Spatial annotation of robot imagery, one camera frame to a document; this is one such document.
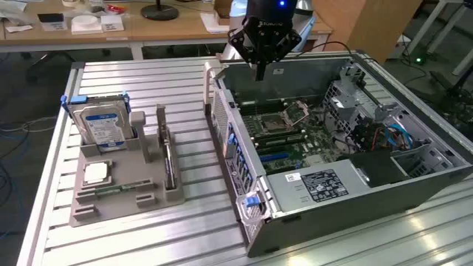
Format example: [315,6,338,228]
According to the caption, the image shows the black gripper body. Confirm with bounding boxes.
[243,0,299,64]

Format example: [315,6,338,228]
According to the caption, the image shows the black gpu card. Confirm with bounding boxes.
[155,104,179,192]

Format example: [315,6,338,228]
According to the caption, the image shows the white flat carton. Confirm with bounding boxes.
[200,12,232,34]

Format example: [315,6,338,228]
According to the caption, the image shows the grey card retention latch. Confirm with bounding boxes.
[202,61,227,112]

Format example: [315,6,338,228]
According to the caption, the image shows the wooden desk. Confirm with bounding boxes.
[0,0,334,60]

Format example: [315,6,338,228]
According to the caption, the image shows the wooden cabinet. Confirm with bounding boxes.
[312,0,424,63]

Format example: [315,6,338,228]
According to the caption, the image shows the black round lamp base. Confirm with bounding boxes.
[140,0,180,21]

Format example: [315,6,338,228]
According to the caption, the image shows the metal socket cover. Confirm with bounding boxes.
[283,101,312,126]

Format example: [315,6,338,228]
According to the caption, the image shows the metal drive cage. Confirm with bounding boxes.
[320,79,394,152]

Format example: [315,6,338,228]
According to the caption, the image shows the CPU socket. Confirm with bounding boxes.
[260,115,294,134]

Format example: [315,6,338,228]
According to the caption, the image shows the plain white box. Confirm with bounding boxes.
[100,14,126,33]

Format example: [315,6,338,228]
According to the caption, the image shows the black RAM stick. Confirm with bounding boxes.
[252,132,303,141]
[256,136,306,148]

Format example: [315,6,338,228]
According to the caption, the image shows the green motherboard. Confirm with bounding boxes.
[232,94,356,175]

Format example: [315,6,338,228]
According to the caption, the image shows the white box with round insert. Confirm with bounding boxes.
[71,14,104,35]

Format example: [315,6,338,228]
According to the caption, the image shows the blue expansion slot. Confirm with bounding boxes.
[260,152,291,163]

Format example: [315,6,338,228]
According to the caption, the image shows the hard disk with blue carrier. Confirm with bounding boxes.
[60,90,138,152]

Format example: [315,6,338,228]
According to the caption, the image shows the white box with black lid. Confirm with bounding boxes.
[36,13,70,32]

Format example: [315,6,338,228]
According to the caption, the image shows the black office chair base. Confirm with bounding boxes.
[22,50,78,83]

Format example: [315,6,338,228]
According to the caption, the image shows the grey power supply unit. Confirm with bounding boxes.
[266,159,371,219]

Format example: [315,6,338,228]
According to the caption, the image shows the metal disk bay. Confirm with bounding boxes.
[391,143,456,178]

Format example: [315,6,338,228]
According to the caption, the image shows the clear plastic bag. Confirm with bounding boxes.
[0,0,36,25]

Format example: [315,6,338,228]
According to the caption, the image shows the silver CPU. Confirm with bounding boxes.
[84,163,111,184]

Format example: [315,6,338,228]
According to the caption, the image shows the green RAM stick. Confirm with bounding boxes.
[94,183,139,195]

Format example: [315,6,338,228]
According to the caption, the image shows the dark grey PC case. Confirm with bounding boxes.
[203,49,473,258]

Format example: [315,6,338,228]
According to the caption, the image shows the grey parts rack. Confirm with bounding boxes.
[70,104,187,228]

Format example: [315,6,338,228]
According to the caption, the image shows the black power cable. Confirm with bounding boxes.
[303,41,375,60]

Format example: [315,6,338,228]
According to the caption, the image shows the white table frame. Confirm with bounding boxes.
[403,0,473,76]

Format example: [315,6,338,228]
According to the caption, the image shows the black wire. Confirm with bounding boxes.
[330,129,356,155]

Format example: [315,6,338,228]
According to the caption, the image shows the red wire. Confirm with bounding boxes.
[372,126,383,151]

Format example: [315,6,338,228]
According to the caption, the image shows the blue wire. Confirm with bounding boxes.
[383,124,415,151]

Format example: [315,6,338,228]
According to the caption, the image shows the black equipment with cables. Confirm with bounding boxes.
[429,70,473,129]

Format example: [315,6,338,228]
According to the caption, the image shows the white floor cable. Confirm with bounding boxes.
[0,115,58,132]

